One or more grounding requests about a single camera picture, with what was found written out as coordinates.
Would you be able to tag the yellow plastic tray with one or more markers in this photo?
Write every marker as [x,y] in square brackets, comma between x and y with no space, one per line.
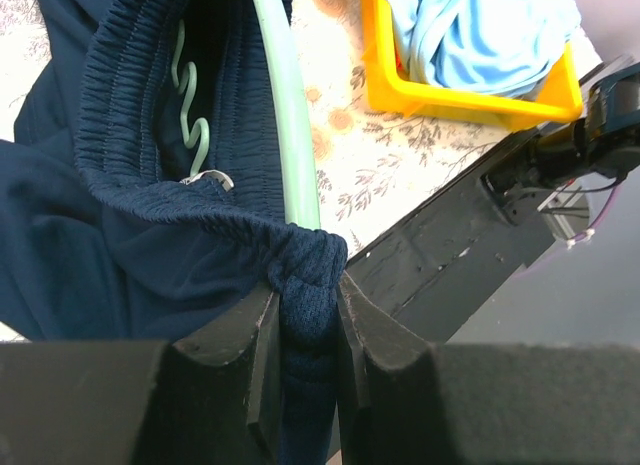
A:
[559,100]

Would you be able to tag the floral table mat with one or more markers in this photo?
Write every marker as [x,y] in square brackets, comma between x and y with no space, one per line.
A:
[371,167]

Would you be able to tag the light blue shorts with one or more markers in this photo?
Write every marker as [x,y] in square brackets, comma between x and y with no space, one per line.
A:
[494,47]

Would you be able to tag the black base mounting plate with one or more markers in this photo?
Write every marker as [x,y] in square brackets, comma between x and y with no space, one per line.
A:
[436,267]

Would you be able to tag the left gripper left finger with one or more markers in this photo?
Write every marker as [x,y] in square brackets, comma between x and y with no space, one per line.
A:
[210,398]

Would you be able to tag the navy blue shorts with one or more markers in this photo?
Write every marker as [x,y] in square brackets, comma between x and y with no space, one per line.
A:
[142,195]

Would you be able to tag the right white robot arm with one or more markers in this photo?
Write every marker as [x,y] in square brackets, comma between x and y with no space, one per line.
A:
[540,162]

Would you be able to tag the green hanger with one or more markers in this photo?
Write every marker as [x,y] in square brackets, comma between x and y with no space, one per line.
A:
[300,189]

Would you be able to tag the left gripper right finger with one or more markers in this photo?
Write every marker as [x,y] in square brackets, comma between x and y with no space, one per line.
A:
[404,400]

